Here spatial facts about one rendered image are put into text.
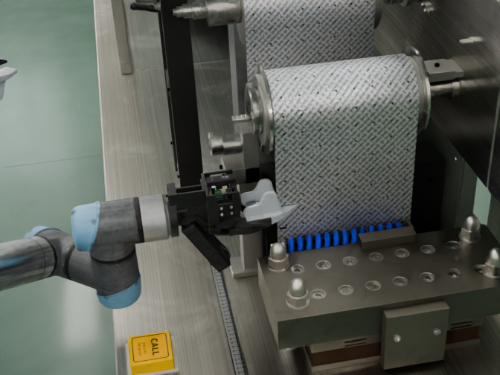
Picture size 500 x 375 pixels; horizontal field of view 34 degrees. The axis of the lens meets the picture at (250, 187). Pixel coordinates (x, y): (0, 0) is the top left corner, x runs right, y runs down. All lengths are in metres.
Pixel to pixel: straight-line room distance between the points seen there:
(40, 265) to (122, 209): 0.17
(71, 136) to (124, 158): 2.04
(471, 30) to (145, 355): 0.73
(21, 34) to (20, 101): 0.92
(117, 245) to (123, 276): 0.06
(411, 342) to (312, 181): 0.30
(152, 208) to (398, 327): 0.42
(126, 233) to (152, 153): 0.64
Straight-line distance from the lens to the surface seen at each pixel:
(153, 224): 1.30
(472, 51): 1.34
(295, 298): 1.25
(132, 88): 2.24
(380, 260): 1.36
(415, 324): 1.29
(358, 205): 1.40
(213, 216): 1.30
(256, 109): 1.29
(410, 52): 1.38
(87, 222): 1.30
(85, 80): 4.48
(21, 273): 1.35
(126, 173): 1.86
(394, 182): 1.39
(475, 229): 1.41
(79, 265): 1.39
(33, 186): 3.62
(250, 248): 1.50
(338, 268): 1.34
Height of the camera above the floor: 1.87
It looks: 33 degrees down
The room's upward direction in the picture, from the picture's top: 3 degrees counter-clockwise
